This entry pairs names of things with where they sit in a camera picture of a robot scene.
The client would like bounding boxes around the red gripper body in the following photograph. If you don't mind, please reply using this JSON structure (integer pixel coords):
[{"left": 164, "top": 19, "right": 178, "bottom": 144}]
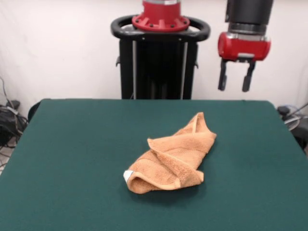
[{"left": 218, "top": 32, "right": 272, "bottom": 64}]

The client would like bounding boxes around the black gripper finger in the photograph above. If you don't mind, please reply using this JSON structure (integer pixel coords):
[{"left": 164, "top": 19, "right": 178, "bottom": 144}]
[
  {"left": 218, "top": 59, "right": 229, "bottom": 91},
  {"left": 242, "top": 61, "right": 256, "bottom": 92}
]

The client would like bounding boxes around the orange towel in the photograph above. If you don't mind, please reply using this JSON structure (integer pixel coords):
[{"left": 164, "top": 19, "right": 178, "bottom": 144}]
[{"left": 123, "top": 112, "right": 218, "bottom": 194}]

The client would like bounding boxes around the dark green table cloth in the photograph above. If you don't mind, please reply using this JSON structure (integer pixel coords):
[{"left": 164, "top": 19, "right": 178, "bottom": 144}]
[{"left": 0, "top": 98, "right": 308, "bottom": 231}]

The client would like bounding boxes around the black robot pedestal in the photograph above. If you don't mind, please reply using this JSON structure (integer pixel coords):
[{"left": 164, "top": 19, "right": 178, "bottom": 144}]
[{"left": 110, "top": 14, "right": 211, "bottom": 100}]

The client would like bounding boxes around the black cable tangle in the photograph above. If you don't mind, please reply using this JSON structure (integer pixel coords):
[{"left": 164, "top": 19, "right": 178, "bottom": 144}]
[{"left": 0, "top": 77, "right": 29, "bottom": 169}]

